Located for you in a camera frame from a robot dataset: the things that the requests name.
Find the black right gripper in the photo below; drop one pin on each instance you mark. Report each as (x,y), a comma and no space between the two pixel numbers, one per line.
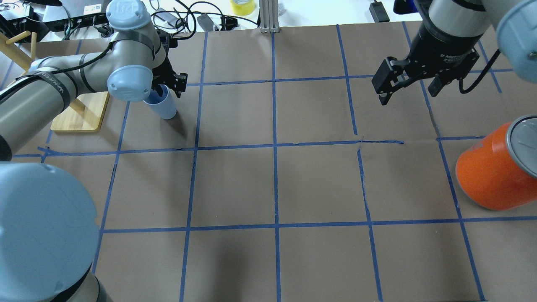
(444,49)

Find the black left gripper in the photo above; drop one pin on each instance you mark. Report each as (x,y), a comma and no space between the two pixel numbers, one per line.
(173,79)

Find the light blue cup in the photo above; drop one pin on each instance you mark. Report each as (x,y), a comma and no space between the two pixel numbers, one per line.
(165,108)

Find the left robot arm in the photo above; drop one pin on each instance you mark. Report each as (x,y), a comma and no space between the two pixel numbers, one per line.
(49,236)

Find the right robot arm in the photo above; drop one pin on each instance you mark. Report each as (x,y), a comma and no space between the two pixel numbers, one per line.
(514,22)

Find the wooden cup rack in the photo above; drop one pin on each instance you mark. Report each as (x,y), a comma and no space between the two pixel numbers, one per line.
(81,113)

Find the black power adapter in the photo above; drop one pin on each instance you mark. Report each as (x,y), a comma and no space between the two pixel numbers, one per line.
(206,23)

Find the black power brick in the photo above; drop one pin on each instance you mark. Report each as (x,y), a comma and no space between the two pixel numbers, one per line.
(378,12)

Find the yellow tape roll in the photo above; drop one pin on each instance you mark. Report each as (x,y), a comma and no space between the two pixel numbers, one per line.
(242,7)

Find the orange canister with grey lid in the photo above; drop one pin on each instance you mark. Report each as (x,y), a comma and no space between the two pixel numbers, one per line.
(499,172)

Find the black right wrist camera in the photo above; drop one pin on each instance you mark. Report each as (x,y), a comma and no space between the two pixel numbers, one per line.
(405,7)

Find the aluminium frame post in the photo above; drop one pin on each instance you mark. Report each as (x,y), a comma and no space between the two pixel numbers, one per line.
(269,16)

